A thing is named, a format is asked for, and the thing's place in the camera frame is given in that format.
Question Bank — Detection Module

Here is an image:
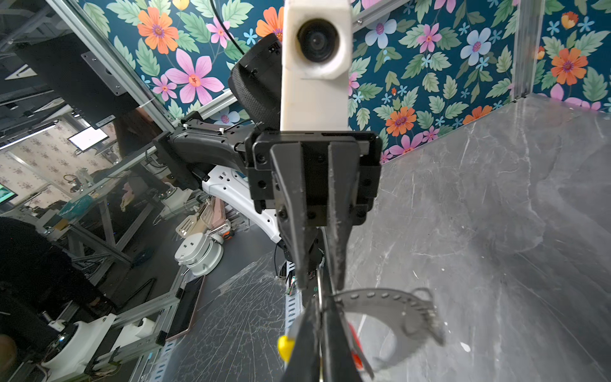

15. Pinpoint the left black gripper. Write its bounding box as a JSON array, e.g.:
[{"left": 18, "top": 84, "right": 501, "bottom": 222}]
[{"left": 245, "top": 131, "right": 383, "bottom": 291}]

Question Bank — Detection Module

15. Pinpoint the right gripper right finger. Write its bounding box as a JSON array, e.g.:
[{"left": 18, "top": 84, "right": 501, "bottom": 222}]
[{"left": 321, "top": 281, "right": 362, "bottom": 382}]

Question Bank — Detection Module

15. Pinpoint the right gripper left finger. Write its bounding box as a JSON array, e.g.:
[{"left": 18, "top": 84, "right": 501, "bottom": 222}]
[{"left": 281, "top": 299, "right": 321, "bottom": 382}]

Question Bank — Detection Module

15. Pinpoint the yellow capped key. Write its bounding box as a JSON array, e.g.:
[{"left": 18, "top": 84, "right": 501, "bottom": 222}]
[{"left": 277, "top": 335, "right": 295, "bottom": 364}]

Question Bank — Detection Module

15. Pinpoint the silver keyring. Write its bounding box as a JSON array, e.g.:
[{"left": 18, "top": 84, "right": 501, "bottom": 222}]
[{"left": 332, "top": 287, "right": 446, "bottom": 377}]

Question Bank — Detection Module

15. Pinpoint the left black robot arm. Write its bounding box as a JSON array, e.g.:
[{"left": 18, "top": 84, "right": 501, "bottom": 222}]
[{"left": 155, "top": 35, "right": 382, "bottom": 290}]

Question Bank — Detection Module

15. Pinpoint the white round device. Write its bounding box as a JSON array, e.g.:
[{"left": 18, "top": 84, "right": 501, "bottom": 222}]
[{"left": 174, "top": 232, "right": 224, "bottom": 276}]

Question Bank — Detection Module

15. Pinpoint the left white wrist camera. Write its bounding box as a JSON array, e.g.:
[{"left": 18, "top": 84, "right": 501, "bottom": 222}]
[{"left": 280, "top": 1, "right": 353, "bottom": 131}]

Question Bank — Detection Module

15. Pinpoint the left camera cable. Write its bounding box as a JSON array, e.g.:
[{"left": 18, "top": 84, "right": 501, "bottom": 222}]
[{"left": 208, "top": 0, "right": 249, "bottom": 56}]

